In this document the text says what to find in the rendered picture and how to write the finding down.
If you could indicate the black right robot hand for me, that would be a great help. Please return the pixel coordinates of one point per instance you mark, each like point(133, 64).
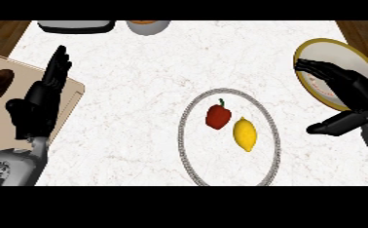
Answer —
point(347, 82)

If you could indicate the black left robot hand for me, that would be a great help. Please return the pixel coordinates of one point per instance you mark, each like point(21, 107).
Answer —
point(41, 98)

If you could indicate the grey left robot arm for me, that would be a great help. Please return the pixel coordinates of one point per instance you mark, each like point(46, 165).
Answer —
point(19, 165)

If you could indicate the white bowl with gold rim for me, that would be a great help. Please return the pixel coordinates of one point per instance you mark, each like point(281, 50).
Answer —
point(329, 51)

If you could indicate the yellow lemon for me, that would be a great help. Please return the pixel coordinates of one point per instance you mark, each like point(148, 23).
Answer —
point(244, 133)

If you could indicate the white oval placemat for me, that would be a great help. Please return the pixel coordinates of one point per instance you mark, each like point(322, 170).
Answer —
point(229, 160)

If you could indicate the pale wooden cutting board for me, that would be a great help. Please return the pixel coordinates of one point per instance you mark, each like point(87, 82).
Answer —
point(25, 76)

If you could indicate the dark brown object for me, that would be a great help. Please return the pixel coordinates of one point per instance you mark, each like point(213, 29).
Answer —
point(4, 81)

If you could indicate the black and grey appliance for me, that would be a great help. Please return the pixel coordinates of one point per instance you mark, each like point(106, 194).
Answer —
point(77, 26)

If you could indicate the red bell pepper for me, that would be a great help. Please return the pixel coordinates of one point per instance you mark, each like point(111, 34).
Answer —
point(217, 116)

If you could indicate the grey pot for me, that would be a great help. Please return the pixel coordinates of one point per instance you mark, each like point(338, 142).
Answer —
point(146, 26)

